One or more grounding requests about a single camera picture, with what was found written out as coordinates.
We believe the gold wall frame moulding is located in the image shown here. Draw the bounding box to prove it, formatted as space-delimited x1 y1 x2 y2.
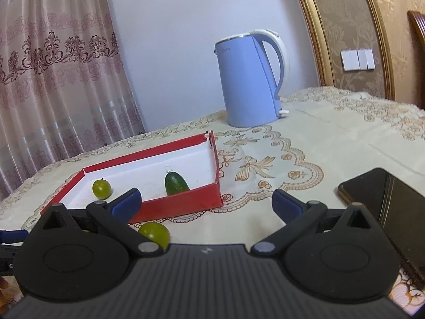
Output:
299 0 396 99

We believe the cream embroidered tablecloth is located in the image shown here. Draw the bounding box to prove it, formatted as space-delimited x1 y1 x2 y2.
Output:
0 86 425 316

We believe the wooden headboard edge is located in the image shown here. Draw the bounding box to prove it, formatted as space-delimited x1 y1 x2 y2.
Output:
408 10 425 59

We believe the red shallow box tray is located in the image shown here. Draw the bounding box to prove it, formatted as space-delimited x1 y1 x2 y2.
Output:
49 130 223 223

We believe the green tomato outside tray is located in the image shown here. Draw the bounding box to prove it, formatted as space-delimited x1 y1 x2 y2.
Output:
138 222 171 251

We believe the black smartphone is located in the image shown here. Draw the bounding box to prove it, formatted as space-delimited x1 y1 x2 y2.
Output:
337 168 425 289

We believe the dark green cucumber end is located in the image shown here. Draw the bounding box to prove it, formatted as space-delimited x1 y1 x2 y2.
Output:
164 171 190 196

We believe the white wall switch panel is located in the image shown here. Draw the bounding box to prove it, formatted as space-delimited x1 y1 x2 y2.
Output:
341 49 376 71

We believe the blue electric kettle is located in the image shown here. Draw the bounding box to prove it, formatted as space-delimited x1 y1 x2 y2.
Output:
214 29 290 128

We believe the green tomato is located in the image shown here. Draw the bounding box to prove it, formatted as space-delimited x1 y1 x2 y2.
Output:
91 179 112 200

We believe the pink patterned curtain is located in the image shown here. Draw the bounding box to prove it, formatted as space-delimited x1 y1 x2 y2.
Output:
1 0 144 198

